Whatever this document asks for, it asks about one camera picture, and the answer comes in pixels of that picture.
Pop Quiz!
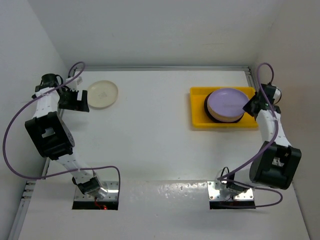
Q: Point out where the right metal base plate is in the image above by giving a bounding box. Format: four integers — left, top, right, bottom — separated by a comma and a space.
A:
206, 180, 254, 202

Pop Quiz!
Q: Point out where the metal base plate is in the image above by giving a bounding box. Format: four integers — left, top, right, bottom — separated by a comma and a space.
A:
73, 181, 119, 202
206, 180, 254, 202

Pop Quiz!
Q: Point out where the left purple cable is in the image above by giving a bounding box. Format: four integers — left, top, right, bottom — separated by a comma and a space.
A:
2, 61, 121, 198

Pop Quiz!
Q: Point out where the aluminium table frame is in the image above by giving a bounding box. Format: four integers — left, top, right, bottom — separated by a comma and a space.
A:
7, 65, 293, 240

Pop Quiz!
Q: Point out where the dark-rimmed plate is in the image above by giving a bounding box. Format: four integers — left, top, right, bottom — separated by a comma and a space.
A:
204, 94, 244, 124

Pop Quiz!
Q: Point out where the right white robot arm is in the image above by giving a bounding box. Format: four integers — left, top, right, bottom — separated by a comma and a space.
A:
219, 83, 302, 191

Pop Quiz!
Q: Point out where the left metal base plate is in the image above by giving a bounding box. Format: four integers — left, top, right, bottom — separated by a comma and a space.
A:
73, 181, 119, 202

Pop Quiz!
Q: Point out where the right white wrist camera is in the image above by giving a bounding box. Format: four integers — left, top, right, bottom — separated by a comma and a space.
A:
273, 87, 282, 105

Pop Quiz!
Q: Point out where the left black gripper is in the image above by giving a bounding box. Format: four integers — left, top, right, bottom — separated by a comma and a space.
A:
58, 87, 89, 112

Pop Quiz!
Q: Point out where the yellow plate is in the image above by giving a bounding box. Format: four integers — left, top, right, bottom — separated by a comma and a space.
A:
205, 106, 244, 123

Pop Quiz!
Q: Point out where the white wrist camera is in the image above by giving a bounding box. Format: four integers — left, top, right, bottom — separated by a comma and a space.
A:
273, 87, 282, 105
66, 76, 83, 91

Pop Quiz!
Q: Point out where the cream plate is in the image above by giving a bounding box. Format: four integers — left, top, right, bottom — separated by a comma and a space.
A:
87, 80, 119, 109

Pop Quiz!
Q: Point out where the purple plate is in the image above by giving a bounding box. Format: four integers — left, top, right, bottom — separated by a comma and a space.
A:
206, 88, 249, 117

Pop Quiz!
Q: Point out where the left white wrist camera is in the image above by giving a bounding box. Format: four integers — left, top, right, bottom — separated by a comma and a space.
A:
66, 76, 83, 91

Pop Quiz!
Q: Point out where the yellow plastic bin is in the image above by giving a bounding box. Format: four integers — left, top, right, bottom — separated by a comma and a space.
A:
189, 86, 258, 129

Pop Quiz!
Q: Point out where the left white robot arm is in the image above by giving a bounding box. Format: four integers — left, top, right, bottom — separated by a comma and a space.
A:
24, 73, 103, 199

